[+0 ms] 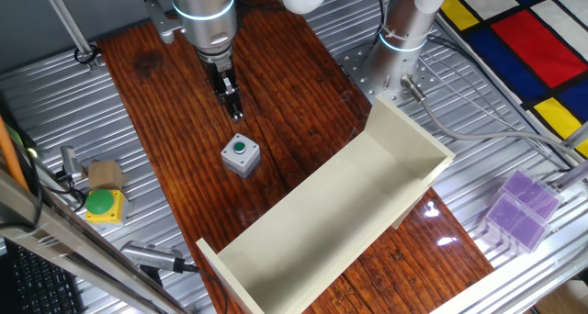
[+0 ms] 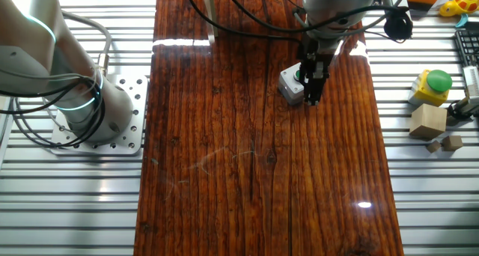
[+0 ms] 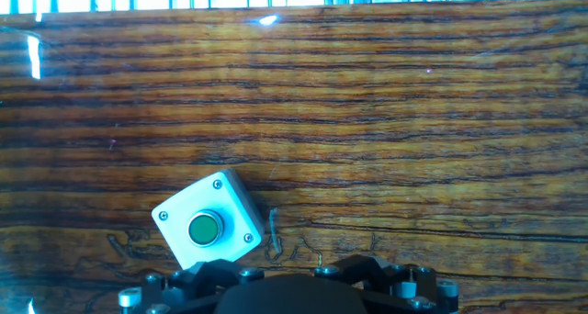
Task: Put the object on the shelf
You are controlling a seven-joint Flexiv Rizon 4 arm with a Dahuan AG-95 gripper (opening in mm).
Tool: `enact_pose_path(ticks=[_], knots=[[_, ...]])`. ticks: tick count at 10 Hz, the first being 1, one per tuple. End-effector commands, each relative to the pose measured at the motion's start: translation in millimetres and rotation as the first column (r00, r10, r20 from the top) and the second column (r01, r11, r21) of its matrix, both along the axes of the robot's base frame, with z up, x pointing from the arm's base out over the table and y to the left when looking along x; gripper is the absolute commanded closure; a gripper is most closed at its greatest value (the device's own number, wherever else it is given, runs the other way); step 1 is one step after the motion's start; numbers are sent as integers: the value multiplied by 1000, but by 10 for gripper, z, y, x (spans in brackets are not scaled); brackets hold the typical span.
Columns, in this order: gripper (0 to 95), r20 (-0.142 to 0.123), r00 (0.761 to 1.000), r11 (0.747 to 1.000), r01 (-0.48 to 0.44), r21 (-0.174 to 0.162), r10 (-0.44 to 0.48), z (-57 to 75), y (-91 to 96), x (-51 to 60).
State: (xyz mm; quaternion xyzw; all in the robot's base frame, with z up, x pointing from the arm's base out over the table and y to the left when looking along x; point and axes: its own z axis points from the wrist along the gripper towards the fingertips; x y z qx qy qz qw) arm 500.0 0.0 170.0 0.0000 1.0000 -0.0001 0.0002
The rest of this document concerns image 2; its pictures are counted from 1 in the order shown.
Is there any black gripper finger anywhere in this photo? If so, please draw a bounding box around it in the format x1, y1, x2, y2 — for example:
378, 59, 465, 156
301, 63, 319, 106
317, 61, 331, 100

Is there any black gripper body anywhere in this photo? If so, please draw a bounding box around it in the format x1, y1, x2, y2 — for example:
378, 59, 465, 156
298, 33, 338, 68

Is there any grey box with green button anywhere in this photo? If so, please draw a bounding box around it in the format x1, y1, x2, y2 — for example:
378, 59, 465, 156
278, 62, 308, 106

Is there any wood grain mat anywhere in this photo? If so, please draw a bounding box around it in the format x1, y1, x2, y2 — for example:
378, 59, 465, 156
133, 0, 405, 256

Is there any yellow box green mushroom button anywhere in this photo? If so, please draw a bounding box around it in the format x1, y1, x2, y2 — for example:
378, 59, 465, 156
407, 69, 454, 108

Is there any large wooden cube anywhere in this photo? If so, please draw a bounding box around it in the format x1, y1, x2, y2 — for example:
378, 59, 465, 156
409, 103, 448, 140

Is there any black keyboard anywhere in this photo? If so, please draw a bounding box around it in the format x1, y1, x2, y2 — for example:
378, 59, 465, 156
454, 29, 479, 68

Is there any small wooden cube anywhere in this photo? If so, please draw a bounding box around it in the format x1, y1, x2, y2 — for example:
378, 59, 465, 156
442, 135, 464, 152

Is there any grey device with grille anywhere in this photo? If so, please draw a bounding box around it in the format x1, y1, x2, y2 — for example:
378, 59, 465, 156
462, 65, 479, 100

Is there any yellow turtle toy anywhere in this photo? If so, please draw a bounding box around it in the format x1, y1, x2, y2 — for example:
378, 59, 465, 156
439, 0, 479, 28

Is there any aluminium robot mounting plate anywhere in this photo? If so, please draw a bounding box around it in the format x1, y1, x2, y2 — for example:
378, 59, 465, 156
50, 74, 150, 156

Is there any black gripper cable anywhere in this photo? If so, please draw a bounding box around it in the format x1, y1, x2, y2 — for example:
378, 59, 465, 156
183, 0, 411, 43

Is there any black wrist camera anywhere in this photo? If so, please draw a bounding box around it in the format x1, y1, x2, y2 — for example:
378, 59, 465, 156
382, 9, 414, 42

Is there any grey cable with metal plug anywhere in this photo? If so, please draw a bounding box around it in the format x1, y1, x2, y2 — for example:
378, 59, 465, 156
61, 10, 113, 77

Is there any black cable bundle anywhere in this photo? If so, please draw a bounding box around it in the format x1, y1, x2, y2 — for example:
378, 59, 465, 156
0, 74, 106, 149

